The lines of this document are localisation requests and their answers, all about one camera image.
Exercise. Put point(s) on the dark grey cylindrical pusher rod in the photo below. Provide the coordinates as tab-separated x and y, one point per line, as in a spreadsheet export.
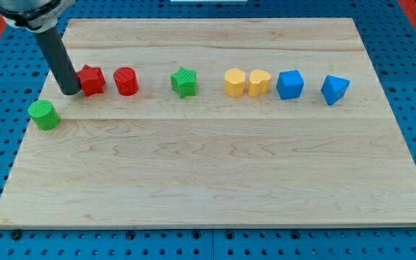
58	60

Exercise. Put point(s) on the green cylinder block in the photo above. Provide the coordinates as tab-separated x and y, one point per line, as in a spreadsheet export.
43	113

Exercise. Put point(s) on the red star block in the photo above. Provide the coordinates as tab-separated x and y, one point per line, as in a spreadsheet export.
91	80

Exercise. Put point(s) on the green star block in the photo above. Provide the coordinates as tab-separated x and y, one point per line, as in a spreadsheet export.
184	82

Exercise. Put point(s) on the red cylinder block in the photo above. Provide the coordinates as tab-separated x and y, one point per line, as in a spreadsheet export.
126	81

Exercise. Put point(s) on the light wooden board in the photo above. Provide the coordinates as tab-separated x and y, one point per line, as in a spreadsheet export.
153	160

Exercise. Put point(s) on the yellow hexagon block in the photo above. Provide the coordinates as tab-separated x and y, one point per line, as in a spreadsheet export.
235	81

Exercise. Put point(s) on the yellow heart block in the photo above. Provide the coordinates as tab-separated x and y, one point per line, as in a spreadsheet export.
259	82

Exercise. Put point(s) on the blue cube block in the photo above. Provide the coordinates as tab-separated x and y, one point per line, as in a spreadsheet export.
289	84

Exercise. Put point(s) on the blue triangle block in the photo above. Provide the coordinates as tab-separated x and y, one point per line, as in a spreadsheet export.
334	88

